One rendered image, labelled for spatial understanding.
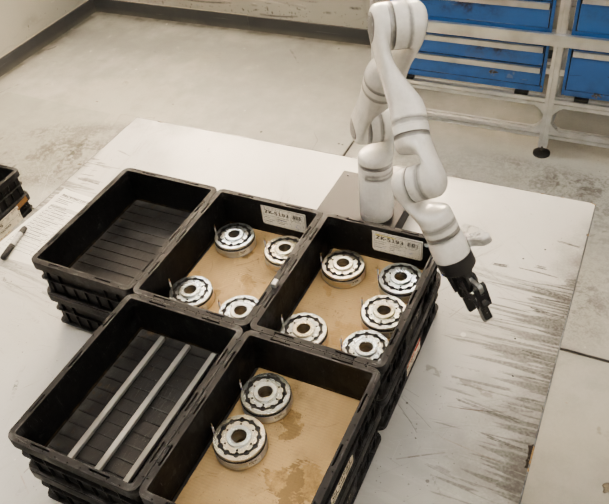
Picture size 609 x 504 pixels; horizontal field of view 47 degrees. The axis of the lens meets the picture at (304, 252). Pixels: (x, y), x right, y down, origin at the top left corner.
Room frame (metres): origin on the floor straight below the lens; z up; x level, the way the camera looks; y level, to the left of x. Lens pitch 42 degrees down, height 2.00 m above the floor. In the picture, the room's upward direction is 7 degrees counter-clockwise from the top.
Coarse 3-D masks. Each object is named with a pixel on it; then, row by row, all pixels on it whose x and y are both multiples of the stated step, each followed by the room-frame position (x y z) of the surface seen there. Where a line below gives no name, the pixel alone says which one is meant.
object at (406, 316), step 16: (320, 224) 1.27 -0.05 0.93; (368, 224) 1.25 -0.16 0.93; (288, 272) 1.12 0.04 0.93; (432, 272) 1.09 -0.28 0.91; (416, 288) 1.03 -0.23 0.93; (416, 304) 0.99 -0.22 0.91; (256, 320) 0.99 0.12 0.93; (400, 320) 0.94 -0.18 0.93; (288, 336) 0.94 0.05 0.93; (400, 336) 0.91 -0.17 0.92; (336, 352) 0.88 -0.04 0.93; (384, 352) 0.86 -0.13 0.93; (384, 368) 0.83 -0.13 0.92
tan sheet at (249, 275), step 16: (256, 240) 1.36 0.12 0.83; (208, 256) 1.32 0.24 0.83; (256, 256) 1.30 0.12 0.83; (192, 272) 1.27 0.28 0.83; (208, 272) 1.26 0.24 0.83; (224, 272) 1.25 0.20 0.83; (240, 272) 1.25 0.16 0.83; (256, 272) 1.24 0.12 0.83; (272, 272) 1.23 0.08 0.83; (224, 288) 1.20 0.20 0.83; (240, 288) 1.19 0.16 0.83; (256, 288) 1.18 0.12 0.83
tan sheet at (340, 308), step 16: (320, 272) 1.21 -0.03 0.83; (368, 272) 1.19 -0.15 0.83; (320, 288) 1.16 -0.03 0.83; (336, 288) 1.15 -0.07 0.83; (352, 288) 1.15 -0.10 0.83; (368, 288) 1.14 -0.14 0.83; (304, 304) 1.11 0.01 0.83; (320, 304) 1.11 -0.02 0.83; (336, 304) 1.10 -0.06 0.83; (352, 304) 1.10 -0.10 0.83; (336, 320) 1.05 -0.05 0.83; (352, 320) 1.05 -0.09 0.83; (336, 336) 1.01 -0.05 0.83
